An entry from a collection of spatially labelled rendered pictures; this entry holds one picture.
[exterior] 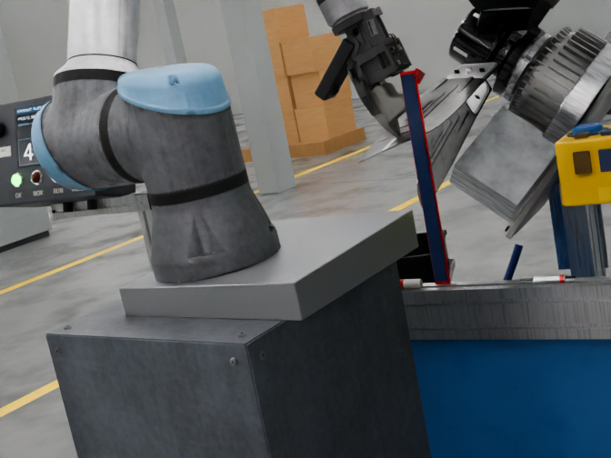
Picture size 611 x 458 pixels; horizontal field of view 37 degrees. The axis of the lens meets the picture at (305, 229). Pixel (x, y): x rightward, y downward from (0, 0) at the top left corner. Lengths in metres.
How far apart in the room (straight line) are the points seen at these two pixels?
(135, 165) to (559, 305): 0.65
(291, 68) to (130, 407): 8.99
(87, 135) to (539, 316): 0.69
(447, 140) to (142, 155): 0.96
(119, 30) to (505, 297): 0.67
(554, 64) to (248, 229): 0.82
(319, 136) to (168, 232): 8.87
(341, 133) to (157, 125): 9.02
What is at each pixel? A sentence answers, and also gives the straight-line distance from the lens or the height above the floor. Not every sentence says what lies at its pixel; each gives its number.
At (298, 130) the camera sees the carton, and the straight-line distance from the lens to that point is 10.01.
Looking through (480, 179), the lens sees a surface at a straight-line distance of 1.62.
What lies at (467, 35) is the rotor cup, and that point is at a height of 1.21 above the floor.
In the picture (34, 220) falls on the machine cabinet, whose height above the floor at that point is 0.17.
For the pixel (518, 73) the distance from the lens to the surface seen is 1.72.
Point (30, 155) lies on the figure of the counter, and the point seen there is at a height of 1.16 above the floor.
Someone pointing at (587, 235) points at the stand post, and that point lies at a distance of 1.83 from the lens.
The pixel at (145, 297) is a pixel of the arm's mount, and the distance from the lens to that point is 1.05.
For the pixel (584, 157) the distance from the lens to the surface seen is 1.26.
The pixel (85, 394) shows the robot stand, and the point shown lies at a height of 0.93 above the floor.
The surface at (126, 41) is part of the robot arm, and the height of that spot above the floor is 1.31.
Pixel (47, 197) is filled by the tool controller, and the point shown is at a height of 1.08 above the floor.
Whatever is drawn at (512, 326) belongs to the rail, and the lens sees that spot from 1.41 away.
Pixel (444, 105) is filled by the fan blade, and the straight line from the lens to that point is 1.62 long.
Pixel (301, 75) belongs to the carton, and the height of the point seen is 0.85.
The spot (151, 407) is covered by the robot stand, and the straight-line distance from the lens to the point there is 1.02.
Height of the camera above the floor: 1.27
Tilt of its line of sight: 12 degrees down
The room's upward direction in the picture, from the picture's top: 11 degrees counter-clockwise
